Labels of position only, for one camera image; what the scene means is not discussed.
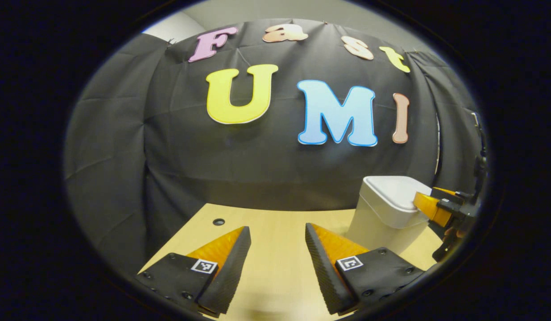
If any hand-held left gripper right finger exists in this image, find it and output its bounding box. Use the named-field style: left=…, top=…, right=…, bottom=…
left=305, top=223, right=425, bottom=315

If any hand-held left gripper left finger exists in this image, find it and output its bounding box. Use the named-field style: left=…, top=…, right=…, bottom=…
left=137, top=225, right=251, bottom=315

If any white desktop garbage bin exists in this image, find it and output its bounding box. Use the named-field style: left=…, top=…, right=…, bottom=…
left=346, top=176, right=437, bottom=255

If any wooden desktop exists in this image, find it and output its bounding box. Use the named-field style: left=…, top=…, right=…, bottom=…
left=139, top=203, right=443, bottom=321

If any black backdrop cloth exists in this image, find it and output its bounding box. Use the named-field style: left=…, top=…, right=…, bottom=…
left=63, top=18, right=486, bottom=270

